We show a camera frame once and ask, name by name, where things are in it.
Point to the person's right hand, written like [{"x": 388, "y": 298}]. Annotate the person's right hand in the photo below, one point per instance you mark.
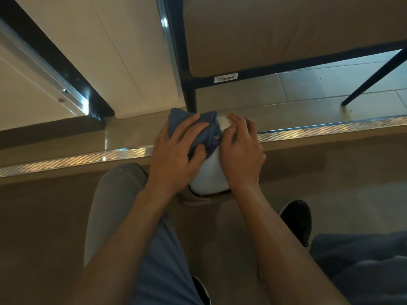
[{"x": 243, "y": 158}]

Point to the person's left hand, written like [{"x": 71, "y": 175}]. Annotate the person's left hand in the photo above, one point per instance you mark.
[{"x": 171, "y": 165}]

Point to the white rounded container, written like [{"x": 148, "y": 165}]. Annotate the white rounded container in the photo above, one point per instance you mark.
[{"x": 210, "y": 174}]

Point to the person's right forearm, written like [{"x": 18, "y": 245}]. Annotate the person's right forearm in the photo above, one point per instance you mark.
[{"x": 279, "y": 250}]

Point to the black shoe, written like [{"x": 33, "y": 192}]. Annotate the black shoe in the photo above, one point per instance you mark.
[
  {"x": 297, "y": 219},
  {"x": 202, "y": 292}
]

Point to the vertical metal edge strip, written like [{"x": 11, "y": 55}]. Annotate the vertical metal edge strip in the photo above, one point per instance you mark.
[{"x": 170, "y": 44}]

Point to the person's left middle finger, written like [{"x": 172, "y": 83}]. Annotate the person's left middle finger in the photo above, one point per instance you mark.
[{"x": 186, "y": 125}]

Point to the person's left thumb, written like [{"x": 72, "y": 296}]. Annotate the person's left thumb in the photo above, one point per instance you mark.
[{"x": 197, "y": 152}]

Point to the person's left forearm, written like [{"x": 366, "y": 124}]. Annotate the person's left forearm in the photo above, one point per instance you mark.
[{"x": 127, "y": 250}]

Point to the dark metal chair frame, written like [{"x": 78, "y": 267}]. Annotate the dark metal chair frame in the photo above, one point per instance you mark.
[{"x": 190, "y": 92}]

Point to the person's right middle finger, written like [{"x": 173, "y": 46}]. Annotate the person's right middle finger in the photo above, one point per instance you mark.
[{"x": 250, "y": 127}]

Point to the blue cleaning cloth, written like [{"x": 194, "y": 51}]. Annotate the blue cleaning cloth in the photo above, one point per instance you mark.
[{"x": 180, "y": 116}]

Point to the aluminium sliding door track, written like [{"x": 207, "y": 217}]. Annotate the aluminium sliding door track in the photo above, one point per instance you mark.
[{"x": 38, "y": 73}]

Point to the ribbed metal threshold strip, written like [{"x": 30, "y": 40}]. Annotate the ribbed metal threshold strip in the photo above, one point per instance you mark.
[{"x": 79, "y": 158}]

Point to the brown seat cushion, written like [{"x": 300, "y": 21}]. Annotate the brown seat cushion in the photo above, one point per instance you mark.
[{"x": 286, "y": 31}]

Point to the person's right thumb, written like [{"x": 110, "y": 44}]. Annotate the person's right thumb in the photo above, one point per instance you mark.
[{"x": 226, "y": 139}]

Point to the blue-grey fabric garment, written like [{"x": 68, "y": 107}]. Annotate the blue-grey fabric garment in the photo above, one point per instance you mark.
[{"x": 365, "y": 269}]

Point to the white barcode label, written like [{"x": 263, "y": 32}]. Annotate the white barcode label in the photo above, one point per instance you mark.
[{"x": 226, "y": 78}]

